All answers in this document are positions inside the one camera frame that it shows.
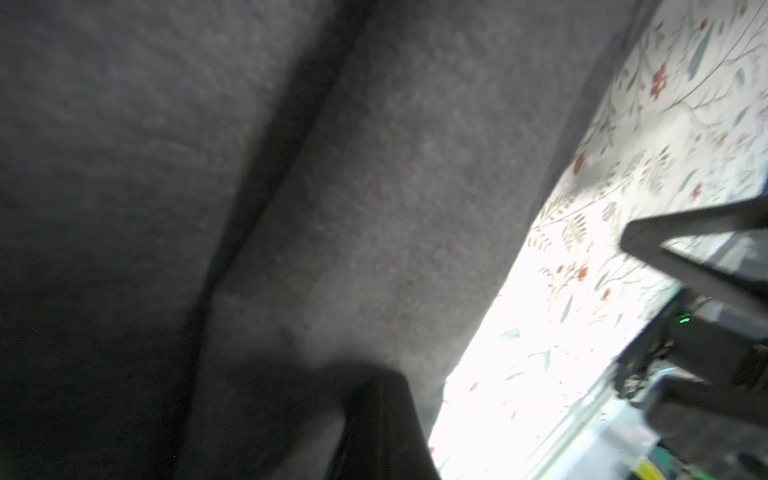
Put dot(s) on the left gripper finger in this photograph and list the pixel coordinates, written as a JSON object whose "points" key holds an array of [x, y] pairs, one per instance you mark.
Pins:
{"points": [[382, 438]]}

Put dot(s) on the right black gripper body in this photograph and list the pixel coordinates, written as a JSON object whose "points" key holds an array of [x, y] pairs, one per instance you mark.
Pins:
{"points": [[701, 386]]}

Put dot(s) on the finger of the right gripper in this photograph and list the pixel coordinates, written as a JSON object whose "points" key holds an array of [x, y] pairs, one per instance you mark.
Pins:
{"points": [[643, 239]]}

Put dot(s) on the dark grey long pants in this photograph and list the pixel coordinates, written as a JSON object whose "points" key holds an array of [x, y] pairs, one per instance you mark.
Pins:
{"points": [[219, 219]]}

